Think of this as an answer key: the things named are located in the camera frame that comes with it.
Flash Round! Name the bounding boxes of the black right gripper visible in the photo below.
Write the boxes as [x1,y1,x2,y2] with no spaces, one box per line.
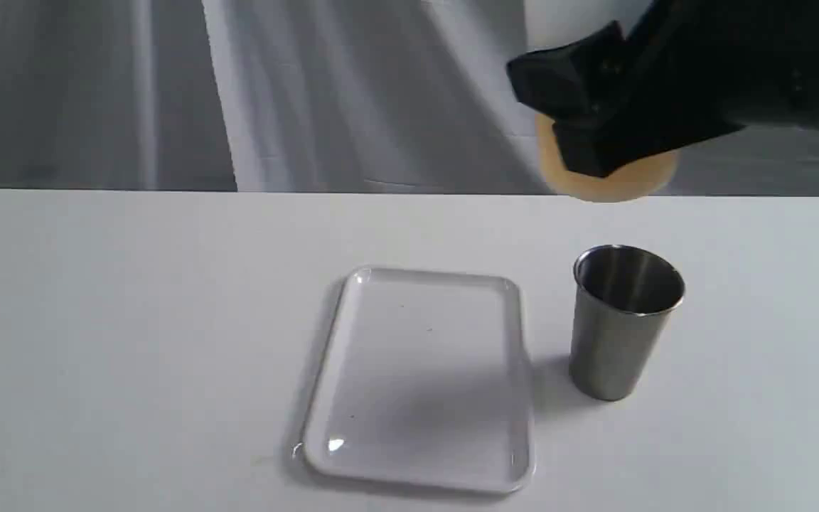
[506,1,819,178]

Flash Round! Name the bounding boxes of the clear squeeze bottle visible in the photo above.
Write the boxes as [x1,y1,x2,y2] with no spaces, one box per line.
[523,1,679,202]

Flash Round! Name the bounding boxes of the stainless steel cup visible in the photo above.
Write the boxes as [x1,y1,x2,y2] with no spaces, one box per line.
[569,245,686,402]

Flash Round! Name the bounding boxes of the white rectangular plastic tray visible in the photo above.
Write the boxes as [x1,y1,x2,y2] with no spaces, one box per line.
[300,266,536,496]

